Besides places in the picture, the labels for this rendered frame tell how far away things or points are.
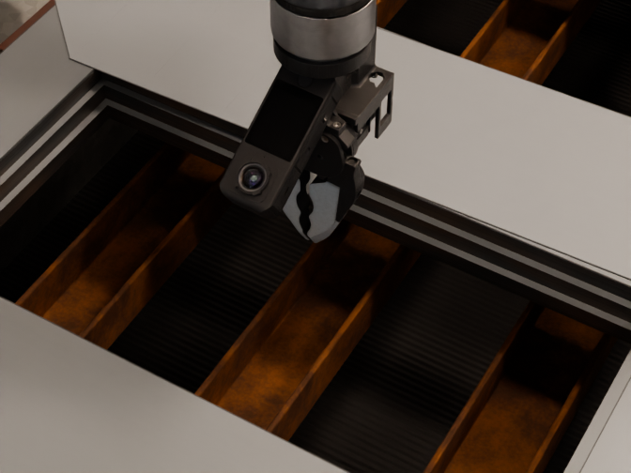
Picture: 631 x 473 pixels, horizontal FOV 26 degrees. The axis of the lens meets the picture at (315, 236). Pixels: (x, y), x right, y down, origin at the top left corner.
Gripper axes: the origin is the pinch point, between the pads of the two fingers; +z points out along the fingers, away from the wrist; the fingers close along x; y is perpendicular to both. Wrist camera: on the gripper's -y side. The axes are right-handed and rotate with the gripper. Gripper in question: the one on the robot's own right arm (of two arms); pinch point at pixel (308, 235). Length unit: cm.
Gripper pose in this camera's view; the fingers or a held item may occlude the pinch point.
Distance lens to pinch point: 112.3
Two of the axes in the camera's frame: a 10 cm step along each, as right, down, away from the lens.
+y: 5.1, -6.5, 5.7
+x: -8.6, -3.8, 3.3
